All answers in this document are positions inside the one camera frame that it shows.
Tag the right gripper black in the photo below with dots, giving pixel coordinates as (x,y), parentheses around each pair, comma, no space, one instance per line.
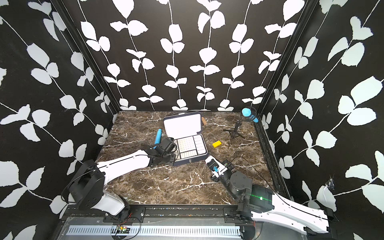
(231,166)

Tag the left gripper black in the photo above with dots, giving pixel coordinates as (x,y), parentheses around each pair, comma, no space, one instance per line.
(172,161)

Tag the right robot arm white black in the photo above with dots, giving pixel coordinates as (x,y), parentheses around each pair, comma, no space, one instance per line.
(261,204)

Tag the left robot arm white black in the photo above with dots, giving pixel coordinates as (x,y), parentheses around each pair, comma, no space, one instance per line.
(87,187)

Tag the blue handheld microphone lying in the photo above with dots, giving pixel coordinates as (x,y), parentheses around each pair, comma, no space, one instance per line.
(158,138)

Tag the yellow rectangular block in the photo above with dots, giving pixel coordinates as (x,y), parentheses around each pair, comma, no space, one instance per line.
(217,144)

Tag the black mini tripod stand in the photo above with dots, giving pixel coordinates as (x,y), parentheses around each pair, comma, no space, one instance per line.
(235,132)

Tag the blue microphone on tripod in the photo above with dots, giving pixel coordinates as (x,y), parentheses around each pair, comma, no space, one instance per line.
(250,114)

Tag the small green circuit board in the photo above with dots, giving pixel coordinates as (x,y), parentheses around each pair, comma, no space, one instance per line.
(122,230)

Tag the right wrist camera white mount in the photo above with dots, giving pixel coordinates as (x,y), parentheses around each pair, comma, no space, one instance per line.
(215,168)

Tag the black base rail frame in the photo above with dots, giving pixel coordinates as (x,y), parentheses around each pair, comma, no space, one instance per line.
(227,213)

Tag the white slotted cable duct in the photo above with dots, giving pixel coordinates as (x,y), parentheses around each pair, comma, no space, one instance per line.
(164,231)

